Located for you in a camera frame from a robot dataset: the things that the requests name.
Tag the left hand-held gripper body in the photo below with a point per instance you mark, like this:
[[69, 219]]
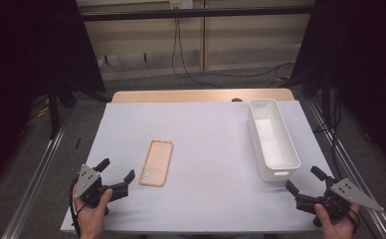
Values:
[[88, 181]]

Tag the metal floor rail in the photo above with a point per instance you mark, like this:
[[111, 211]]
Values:
[[347, 159], [35, 179]]

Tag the person's left hand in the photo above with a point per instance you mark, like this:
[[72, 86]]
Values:
[[91, 219]]

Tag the black horizontal bar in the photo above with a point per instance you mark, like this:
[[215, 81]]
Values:
[[197, 13]]

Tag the black curtain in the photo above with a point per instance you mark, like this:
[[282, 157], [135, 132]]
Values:
[[32, 66], [363, 66]]

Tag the person's right hand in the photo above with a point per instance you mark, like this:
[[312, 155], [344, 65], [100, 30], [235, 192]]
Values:
[[338, 229]]

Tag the white power strip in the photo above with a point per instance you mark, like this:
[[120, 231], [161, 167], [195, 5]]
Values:
[[181, 4]]

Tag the white plastic bin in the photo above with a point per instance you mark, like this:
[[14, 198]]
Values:
[[274, 142]]

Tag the black metal stand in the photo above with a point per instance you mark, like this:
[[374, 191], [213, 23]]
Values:
[[53, 109]]

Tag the beige phone case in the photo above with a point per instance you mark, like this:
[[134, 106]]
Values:
[[156, 164]]

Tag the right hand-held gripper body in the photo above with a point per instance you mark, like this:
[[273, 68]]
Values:
[[347, 192]]

